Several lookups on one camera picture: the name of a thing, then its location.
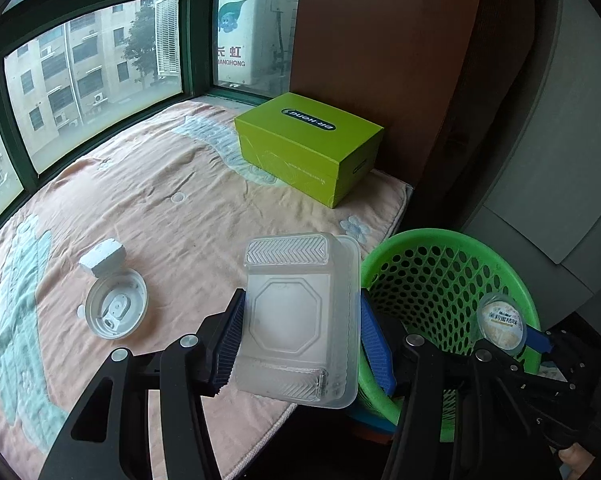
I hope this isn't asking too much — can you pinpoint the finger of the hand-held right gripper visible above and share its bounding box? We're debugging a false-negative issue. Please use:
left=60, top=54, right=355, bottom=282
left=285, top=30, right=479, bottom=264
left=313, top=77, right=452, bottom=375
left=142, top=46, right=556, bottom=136
left=523, top=325, right=601, bottom=382

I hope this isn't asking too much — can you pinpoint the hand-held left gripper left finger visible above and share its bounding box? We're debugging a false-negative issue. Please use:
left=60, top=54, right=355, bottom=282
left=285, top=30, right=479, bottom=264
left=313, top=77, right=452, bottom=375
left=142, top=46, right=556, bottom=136
left=38, top=287, right=246, bottom=480

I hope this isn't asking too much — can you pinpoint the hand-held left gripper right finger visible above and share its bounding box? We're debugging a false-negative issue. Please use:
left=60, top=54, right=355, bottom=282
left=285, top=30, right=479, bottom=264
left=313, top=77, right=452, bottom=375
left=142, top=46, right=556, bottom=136
left=357, top=290, right=564, bottom=480

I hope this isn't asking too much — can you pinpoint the labelled jelly cup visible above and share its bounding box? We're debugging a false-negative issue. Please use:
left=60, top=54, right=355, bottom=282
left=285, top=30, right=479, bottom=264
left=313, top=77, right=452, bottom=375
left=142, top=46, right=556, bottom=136
left=477, top=293, right=529, bottom=352

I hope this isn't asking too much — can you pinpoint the rectangular clear plastic container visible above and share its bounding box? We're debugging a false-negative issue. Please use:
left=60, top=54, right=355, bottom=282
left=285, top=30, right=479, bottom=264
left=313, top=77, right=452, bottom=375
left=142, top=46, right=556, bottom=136
left=230, top=232, right=362, bottom=410

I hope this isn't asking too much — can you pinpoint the green plastic basket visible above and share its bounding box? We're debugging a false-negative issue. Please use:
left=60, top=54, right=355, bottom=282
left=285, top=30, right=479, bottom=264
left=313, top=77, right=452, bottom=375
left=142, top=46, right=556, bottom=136
left=357, top=228, right=541, bottom=444

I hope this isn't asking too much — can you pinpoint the person's right hand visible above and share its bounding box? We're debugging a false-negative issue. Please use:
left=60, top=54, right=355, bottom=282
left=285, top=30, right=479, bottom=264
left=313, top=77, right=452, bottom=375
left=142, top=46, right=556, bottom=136
left=557, top=444, right=599, bottom=480

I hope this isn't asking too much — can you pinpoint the white round plastic lid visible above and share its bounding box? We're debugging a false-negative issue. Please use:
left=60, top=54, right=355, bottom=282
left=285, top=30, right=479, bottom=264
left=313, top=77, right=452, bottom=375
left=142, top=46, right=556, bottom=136
left=84, top=267, right=149, bottom=342

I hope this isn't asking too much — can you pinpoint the pink printed blanket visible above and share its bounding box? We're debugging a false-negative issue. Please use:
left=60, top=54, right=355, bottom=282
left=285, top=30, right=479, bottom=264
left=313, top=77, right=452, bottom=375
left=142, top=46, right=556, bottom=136
left=0, top=97, right=414, bottom=480

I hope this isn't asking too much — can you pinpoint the small white box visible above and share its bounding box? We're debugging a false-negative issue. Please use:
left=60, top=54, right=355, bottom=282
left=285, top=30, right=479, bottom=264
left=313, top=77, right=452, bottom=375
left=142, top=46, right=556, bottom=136
left=78, top=238, right=126, bottom=277

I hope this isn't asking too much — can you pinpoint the grey cabinet panel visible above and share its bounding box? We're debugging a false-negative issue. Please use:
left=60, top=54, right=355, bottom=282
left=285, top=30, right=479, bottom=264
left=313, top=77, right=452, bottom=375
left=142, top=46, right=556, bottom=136
left=460, top=0, right=601, bottom=322

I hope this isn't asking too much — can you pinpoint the green cardboard box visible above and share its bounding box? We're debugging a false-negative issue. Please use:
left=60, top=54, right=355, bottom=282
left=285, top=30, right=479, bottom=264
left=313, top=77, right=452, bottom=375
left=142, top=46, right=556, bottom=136
left=234, top=92, right=385, bottom=210

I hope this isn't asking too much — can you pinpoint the white outdoor air conditioner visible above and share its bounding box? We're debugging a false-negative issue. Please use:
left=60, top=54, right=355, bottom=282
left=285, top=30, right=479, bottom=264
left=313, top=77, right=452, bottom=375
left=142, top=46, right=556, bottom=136
left=213, top=0, right=301, bottom=92

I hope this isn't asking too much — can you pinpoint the white louvred shutter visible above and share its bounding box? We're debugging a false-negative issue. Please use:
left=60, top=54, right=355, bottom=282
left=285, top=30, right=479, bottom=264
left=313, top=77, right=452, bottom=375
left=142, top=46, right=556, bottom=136
left=155, top=0, right=182, bottom=81

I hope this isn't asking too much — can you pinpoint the beige apartment building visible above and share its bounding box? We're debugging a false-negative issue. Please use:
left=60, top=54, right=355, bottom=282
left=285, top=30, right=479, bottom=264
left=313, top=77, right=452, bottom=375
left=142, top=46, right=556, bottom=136
left=0, top=0, right=181, bottom=213

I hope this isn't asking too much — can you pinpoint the brown wooden wardrobe panel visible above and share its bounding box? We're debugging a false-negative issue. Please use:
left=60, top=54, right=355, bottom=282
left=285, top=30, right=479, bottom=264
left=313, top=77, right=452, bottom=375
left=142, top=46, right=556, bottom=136
left=288, top=0, right=492, bottom=241

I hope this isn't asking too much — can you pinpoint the green tree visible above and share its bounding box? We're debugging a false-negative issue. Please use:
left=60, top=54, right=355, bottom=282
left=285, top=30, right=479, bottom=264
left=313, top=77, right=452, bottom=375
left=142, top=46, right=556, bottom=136
left=123, top=0, right=159, bottom=87

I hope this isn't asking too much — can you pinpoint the green window frame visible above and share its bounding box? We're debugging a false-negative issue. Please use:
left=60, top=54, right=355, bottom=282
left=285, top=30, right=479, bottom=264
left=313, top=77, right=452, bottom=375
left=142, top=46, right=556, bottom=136
left=0, top=0, right=306, bottom=241

